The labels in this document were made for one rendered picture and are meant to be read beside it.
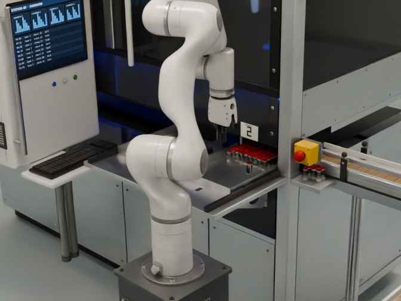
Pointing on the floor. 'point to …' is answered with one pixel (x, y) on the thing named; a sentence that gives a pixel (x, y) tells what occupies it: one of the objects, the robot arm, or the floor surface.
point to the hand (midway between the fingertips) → (222, 137)
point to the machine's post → (289, 145)
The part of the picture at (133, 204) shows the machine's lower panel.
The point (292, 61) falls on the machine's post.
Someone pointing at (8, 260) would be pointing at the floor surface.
